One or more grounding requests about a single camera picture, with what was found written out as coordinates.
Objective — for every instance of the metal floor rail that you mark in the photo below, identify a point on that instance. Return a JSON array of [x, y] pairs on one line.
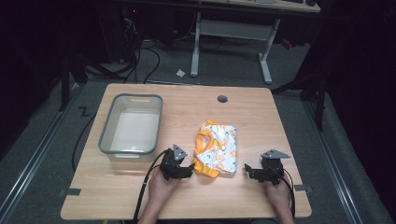
[[334, 168], [28, 169]]

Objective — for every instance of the small red object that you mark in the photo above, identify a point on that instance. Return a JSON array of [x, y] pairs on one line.
[[287, 44]]

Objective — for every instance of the person's right hand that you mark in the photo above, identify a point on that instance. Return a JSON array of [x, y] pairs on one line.
[[278, 196]]

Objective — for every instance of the white desk frame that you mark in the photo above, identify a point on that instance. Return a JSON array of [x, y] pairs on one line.
[[232, 29]]

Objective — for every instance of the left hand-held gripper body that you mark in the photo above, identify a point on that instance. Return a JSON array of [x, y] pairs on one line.
[[172, 163]]

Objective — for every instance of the person's left hand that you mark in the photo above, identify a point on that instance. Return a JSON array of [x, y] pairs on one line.
[[162, 188]]

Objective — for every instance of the white paper scrap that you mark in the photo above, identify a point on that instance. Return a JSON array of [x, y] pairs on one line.
[[180, 73]]

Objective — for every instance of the orange patterned shirt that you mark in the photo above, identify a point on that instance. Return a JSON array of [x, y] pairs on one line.
[[218, 147]]

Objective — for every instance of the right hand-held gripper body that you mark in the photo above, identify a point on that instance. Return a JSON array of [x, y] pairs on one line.
[[271, 169]]

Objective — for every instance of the grey plastic bin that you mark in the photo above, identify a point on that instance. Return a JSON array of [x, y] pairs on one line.
[[132, 130]]

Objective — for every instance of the dark computer tower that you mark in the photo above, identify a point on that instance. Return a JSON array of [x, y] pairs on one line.
[[120, 31]]

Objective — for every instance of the black metal stand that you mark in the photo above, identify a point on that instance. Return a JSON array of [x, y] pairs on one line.
[[317, 93], [65, 84]]

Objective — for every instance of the black tape strip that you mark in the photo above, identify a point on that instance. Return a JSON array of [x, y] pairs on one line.
[[71, 192], [303, 188]]

